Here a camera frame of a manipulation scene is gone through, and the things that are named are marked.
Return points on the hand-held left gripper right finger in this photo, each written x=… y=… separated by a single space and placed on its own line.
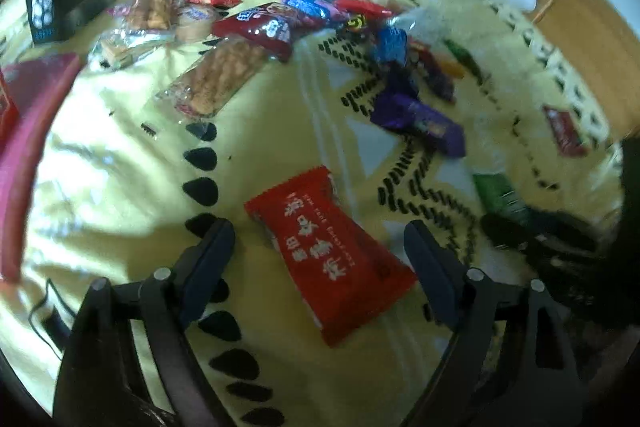
x=430 y=272

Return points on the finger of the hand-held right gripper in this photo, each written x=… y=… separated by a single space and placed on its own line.
x=555 y=274
x=510 y=232

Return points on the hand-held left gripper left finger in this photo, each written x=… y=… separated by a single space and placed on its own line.
x=210 y=267

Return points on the purple snack packet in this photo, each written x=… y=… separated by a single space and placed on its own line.
x=425 y=127

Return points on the yellow patterned bedsheet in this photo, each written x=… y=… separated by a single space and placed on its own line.
x=125 y=187

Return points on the small green snack packet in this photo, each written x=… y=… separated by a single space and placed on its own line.
x=462 y=57

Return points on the long clear biscuit packet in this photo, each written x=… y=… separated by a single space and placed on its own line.
x=215 y=77

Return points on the pink box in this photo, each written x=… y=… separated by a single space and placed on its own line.
x=30 y=147

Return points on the white translucent snack packet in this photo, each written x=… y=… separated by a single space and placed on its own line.
x=420 y=24

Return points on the silver snack packet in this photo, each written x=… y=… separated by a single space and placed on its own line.
x=130 y=47

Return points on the dark red snack packet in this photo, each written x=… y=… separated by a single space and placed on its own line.
x=255 y=29

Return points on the round cake packet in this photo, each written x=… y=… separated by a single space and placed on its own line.
x=195 y=22

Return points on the square biscuit packet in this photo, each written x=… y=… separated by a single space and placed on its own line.
x=150 y=9

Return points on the pile of assorted snack packets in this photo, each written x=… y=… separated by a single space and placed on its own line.
x=325 y=7

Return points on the wooden bed frame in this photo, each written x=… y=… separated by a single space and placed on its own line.
x=590 y=22

